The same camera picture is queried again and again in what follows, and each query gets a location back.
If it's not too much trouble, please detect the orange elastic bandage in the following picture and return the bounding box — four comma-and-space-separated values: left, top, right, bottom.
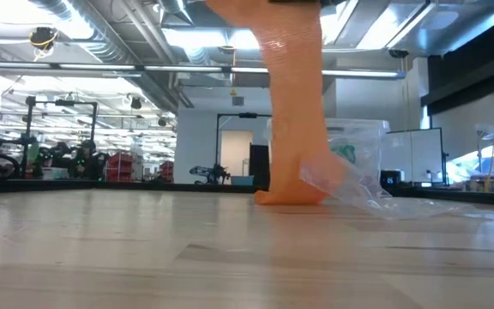
206, 0, 346, 206

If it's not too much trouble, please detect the clear plastic zip bag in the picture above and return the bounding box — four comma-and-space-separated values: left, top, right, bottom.
298, 149, 494, 221

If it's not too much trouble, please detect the clear plastic storage bin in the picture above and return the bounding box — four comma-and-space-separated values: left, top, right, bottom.
265, 118, 390, 198

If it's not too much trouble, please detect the green item in bin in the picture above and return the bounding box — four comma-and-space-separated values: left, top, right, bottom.
331, 144, 357, 164

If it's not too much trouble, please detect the black upright panel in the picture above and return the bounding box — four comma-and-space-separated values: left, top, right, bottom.
249, 144, 272, 190

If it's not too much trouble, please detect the white board panel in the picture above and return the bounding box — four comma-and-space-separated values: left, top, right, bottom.
382, 127, 445, 186

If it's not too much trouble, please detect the small black digital clock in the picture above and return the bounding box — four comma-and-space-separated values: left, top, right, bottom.
379, 170, 402, 188

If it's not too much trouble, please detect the long ceiling light bar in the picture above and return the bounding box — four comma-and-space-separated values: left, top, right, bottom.
0, 61, 406, 82

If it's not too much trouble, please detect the small red shelf rack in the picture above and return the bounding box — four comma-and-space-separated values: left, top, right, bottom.
159, 161, 175, 184

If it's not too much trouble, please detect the large red shelf rack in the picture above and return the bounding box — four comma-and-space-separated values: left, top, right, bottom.
105, 152, 135, 184

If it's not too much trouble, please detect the black metal frame stand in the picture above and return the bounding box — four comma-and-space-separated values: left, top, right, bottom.
215, 113, 274, 179

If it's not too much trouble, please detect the black metal rig frame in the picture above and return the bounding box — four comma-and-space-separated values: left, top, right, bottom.
23, 96, 99, 173

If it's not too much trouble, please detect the black ceiling device yellow cable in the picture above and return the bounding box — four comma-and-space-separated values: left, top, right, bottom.
29, 27, 59, 62

